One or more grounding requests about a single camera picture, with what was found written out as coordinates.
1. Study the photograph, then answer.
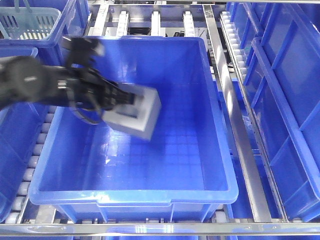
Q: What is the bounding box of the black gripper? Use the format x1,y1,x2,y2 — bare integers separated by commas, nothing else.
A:
56,67,144,111

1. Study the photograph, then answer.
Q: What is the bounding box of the gray hollow cube base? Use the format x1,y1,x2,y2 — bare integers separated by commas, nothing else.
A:
102,83,162,141

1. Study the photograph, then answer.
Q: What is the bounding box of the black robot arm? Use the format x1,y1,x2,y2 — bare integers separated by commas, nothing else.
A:
0,55,144,112

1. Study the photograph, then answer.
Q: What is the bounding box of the large blue target bin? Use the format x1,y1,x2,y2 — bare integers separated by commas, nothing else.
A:
28,36,239,222

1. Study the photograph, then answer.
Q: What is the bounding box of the blue bin upper left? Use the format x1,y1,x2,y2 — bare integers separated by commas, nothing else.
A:
0,0,90,66

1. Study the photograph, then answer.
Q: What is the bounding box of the blue bin right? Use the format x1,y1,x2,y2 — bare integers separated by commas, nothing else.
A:
221,2,320,222

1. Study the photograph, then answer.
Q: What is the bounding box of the light blue plastic basket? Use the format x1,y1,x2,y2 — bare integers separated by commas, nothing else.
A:
0,0,61,40

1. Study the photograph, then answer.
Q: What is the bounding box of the black cable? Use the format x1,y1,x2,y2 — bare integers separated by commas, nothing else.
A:
71,99,105,125

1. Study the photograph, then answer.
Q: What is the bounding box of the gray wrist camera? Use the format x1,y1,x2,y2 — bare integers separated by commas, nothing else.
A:
62,37,105,68

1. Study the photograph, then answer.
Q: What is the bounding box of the steel roller shelf frame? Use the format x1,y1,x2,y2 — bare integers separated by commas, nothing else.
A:
0,4,320,240

